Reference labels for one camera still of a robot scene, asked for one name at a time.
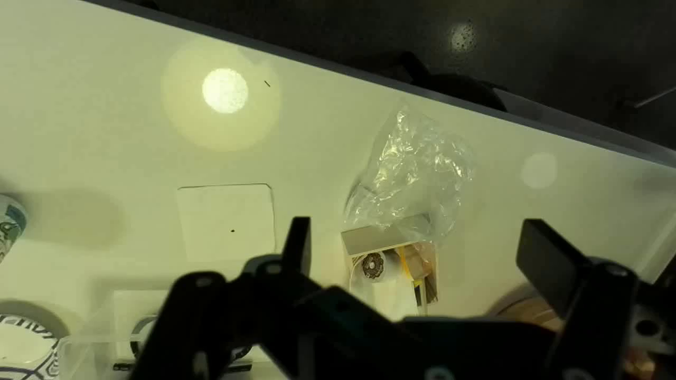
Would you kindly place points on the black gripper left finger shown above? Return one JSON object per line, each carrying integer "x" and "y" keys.
{"x": 211, "y": 323}

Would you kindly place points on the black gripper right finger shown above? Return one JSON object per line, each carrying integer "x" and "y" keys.
{"x": 599, "y": 318}

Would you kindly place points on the thin wooden block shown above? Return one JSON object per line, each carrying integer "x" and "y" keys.
{"x": 415, "y": 267}

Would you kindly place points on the brown wicker basket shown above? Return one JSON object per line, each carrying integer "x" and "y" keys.
{"x": 524, "y": 308}

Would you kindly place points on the patterned ceramic saucer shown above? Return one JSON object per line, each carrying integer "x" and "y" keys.
{"x": 24, "y": 340}

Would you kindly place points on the patterned paper cup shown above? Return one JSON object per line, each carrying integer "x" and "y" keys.
{"x": 8, "y": 224}

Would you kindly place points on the clear crumpled plastic bag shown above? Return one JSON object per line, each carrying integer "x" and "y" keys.
{"x": 415, "y": 170}

